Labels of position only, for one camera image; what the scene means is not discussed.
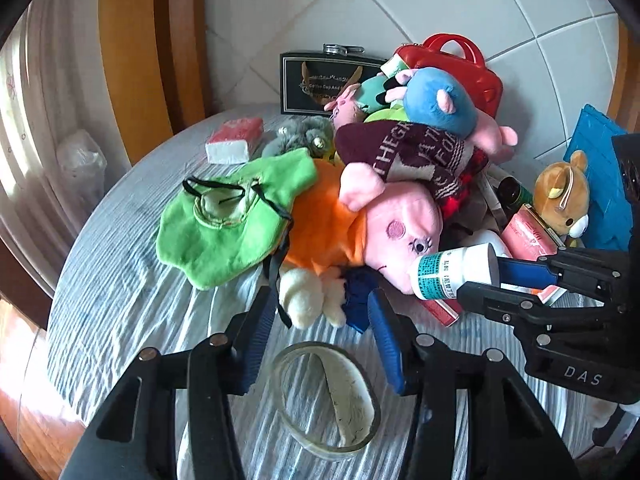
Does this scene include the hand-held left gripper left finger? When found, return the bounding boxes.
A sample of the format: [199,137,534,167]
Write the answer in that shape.
[62,285,279,480]

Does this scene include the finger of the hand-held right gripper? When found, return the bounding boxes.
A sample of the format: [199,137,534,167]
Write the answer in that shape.
[497,250,626,306]
[457,280,621,333]

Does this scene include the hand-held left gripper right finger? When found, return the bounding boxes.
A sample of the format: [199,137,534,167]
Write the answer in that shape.
[366,290,576,480]

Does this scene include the white medicine bottle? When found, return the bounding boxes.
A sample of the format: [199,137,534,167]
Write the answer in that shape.
[407,242,501,302]

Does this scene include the clear tape roll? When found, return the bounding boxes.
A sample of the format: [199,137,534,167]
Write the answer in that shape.
[270,341,382,462]

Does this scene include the brown bear plush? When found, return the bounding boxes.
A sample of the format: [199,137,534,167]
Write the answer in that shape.
[532,150,591,248]

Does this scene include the blue plastic storage crate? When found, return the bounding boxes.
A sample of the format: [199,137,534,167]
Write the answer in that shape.
[565,105,636,253]

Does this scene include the pink tissue pack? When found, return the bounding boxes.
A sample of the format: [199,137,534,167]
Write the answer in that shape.
[205,117,264,165]
[500,204,563,263]

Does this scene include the blue cloth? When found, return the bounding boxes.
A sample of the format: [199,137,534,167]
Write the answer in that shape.
[344,269,383,335]

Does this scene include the red and white box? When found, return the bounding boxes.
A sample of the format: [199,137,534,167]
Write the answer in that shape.
[419,299,462,329]

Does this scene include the white fluffy plush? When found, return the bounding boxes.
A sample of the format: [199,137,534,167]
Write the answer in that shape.
[278,266,348,330]

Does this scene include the dark bottle green label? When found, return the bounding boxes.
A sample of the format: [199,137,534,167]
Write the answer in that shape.
[495,176,535,211]

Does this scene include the green cloth pouch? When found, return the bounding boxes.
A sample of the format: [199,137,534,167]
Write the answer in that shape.
[156,149,319,330]

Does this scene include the pig plush orange dress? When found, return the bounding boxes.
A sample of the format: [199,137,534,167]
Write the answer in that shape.
[277,162,443,296]

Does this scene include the maroon knit scarf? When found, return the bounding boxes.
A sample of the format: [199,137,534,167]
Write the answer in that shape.
[334,120,488,218]

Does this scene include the red toy suitcase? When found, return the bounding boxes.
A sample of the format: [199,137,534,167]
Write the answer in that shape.
[392,33,503,118]

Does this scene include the blue plush toy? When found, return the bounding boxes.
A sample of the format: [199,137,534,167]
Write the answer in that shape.
[402,67,478,138]

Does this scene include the grey plush toy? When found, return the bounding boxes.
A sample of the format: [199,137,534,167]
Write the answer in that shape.
[261,115,335,161]

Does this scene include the teal and pink plush toy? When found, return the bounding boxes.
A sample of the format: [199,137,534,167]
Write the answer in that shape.
[324,71,416,126]

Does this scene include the clear plastic bag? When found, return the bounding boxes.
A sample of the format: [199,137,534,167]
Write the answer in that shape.
[56,129,108,196]

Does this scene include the dark gift box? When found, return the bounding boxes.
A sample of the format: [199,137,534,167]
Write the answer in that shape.
[279,50,381,113]

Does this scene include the white curtain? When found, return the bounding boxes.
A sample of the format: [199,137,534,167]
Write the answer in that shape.
[0,0,131,301]

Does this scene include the wooden frame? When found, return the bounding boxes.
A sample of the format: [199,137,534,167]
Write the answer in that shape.
[97,0,208,166]
[607,10,640,136]

